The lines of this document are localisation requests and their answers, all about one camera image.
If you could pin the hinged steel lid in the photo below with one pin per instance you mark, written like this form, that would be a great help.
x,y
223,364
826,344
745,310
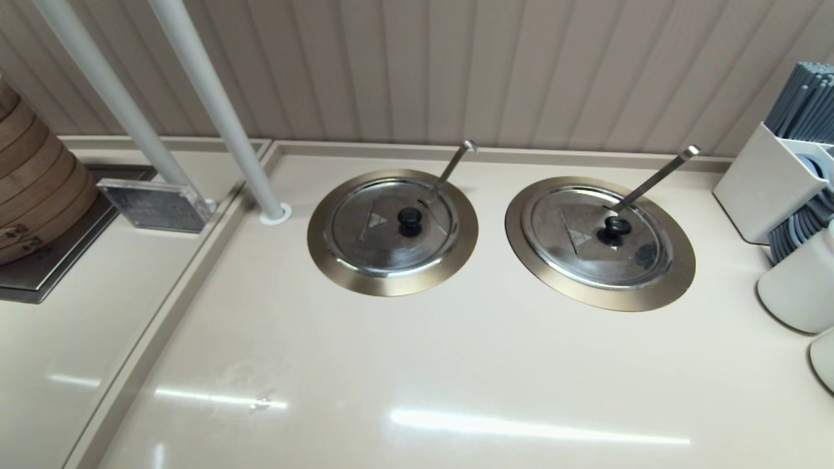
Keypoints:
x,y
391,225

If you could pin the steel lid with triangle mark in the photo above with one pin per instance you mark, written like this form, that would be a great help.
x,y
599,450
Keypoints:
x,y
642,251

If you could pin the brass ringed counter well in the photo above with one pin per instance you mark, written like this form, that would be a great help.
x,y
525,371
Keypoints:
x,y
466,251
684,270

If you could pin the white slanted pole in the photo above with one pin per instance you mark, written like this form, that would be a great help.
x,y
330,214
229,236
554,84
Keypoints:
x,y
215,98
98,78

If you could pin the clear acrylic sign block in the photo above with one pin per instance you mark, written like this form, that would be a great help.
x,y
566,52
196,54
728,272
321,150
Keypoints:
x,y
153,205

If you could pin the white utensil holder box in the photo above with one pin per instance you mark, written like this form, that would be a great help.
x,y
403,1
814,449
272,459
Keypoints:
x,y
762,189

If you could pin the steel framed dark panel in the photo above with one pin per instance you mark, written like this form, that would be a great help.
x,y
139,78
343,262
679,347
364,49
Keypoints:
x,y
65,254

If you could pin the bamboo steamer stack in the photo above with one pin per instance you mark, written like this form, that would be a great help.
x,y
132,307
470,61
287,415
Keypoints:
x,y
39,182

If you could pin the white cylindrical container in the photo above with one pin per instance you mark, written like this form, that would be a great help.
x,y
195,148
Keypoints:
x,y
798,283

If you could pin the grey stacked discs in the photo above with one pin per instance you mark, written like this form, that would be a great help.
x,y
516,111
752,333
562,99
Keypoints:
x,y
801,225

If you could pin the grey stick bundle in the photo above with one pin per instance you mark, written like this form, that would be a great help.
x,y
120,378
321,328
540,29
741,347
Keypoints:
x,y
808,101

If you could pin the white bowl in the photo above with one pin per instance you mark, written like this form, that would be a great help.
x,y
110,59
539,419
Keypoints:
x,y
823,361

